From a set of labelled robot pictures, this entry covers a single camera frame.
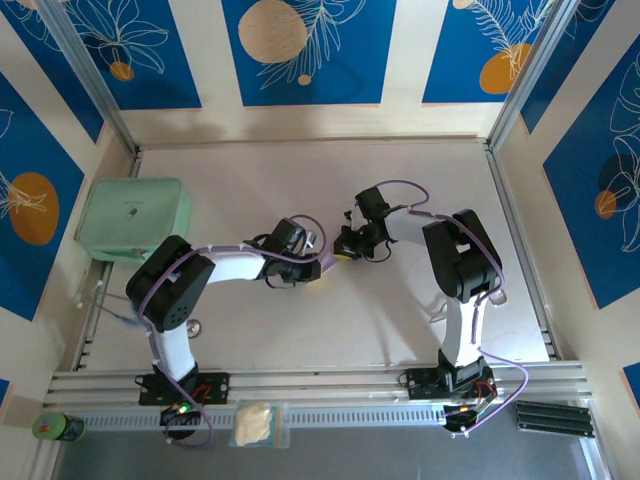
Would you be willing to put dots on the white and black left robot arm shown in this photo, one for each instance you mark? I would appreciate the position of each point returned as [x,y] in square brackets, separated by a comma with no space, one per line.
[170,290]

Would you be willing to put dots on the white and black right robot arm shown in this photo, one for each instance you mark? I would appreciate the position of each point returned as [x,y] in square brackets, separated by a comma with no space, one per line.
[460,260]

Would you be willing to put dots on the blue tube stethoscope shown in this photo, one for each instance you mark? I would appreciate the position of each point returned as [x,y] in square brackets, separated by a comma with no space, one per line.
[195,328]

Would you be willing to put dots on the clear bag with cream contents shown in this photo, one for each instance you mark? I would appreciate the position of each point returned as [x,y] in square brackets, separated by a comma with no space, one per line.
[255,422]

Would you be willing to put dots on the mint green zip pouch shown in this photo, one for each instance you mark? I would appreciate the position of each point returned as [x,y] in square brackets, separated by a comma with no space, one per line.
[130,210]

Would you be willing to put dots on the black controller board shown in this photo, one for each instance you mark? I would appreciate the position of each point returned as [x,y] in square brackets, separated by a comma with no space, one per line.
[192,417]
[460,422]

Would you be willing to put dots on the black ribbed block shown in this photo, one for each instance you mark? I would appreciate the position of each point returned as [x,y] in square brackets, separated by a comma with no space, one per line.
[555,420]

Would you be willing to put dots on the green can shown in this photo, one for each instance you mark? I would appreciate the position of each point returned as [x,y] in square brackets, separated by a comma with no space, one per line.
[50,427]

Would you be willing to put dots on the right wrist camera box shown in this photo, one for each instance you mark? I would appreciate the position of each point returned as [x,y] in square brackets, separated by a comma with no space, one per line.
[355,211]

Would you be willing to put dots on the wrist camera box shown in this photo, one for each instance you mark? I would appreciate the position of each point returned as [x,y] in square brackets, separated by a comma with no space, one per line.
[310,239]
[355,211]

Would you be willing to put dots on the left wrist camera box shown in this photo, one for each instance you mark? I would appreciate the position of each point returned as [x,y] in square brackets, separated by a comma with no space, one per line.
[310,239]

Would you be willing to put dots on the aluminium mounting rail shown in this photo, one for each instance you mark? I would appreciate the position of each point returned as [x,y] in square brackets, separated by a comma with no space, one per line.
[325,382]

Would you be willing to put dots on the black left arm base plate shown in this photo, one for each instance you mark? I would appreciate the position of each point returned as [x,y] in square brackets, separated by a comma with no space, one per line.
[220,387]

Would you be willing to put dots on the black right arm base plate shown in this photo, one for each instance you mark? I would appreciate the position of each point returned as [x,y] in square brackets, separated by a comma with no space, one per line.
[417,385]

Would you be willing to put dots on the blue floral wall poster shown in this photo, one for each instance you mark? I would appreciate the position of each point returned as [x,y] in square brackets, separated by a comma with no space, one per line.
[565,65]
[350,75]
[150,75]
[60,85]
[450,75]
[30,150]
[575,225]

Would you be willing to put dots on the aluminium frame post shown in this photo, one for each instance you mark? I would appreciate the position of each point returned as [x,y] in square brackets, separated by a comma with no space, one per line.
[90,75]
[530,65]

